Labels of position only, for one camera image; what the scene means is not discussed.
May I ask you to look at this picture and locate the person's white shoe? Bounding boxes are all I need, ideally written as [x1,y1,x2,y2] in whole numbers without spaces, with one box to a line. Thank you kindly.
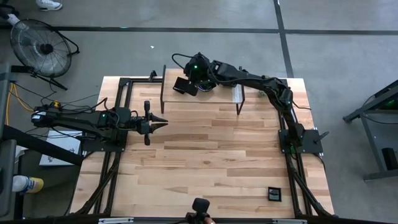
[35,0,63,12]
[4,12,21,26]

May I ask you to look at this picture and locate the silver metal bracket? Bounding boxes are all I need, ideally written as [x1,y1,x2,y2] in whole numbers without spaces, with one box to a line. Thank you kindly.
[98,217,135,224]
[272,218,308,224]

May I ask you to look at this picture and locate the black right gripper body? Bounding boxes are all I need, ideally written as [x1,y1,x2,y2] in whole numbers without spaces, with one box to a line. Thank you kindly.
[183,52,217,91]

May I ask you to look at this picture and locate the white yellow plastic bottle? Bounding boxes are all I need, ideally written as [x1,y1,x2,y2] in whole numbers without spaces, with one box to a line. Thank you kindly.
[11,174,45,195]

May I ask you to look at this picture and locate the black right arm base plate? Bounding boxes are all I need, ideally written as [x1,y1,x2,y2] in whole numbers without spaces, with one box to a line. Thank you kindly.
[278,129,330,156]

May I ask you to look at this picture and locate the black metal beam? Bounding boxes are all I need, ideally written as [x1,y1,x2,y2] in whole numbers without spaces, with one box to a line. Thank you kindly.
[0,124,85,167]

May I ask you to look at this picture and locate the small green potted plant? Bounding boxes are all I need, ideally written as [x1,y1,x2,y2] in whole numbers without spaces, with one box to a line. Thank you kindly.
[258,74,273,98]

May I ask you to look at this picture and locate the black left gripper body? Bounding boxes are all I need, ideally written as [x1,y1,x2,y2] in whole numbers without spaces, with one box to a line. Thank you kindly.
[133,100,151,147]

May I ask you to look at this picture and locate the black box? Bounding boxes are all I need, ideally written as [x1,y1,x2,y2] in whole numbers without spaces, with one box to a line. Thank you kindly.
[381,147,398,171]

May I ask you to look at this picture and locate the black floor fan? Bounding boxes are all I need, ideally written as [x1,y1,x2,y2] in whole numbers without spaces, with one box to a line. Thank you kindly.
[9,18,80,91]

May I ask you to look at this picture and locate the black handheld device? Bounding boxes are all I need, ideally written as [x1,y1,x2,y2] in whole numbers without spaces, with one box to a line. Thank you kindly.
[185,197,213,224]

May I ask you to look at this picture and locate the yellow extension cable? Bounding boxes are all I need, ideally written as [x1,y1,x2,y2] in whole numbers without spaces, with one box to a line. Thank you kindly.
[4,82,62,126]

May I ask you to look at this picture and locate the white paper label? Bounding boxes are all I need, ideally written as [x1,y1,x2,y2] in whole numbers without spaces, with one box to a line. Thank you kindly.
[233,86,243,104]

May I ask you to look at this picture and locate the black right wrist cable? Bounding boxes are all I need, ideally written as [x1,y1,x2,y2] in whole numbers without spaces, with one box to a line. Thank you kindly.
[171,52,200,71]

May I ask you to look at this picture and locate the wooden shelf black frame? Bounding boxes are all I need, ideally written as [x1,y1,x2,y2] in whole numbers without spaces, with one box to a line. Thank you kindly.
[159,64,246,116]

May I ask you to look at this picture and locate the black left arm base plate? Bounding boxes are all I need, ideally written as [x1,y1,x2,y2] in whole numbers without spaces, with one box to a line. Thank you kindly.
[76,135,127,153]

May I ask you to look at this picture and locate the black leaf-shaped mini plate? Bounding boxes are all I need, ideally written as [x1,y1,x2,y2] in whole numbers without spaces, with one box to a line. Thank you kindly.
[198,82,216,93]

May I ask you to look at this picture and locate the white cardboard box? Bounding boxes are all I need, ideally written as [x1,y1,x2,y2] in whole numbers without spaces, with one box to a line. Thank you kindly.
[39,130,84,167]

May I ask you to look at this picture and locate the black metal table frame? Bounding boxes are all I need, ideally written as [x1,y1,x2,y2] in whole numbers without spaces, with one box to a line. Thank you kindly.
[70,70,336,218]

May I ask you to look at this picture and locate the gray metal desk frame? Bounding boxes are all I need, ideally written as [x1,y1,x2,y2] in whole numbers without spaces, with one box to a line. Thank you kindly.
[343,79,398,182]

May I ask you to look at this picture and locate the small black square plate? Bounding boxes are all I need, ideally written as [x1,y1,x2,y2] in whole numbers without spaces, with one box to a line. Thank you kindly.
[267,186,282,202]

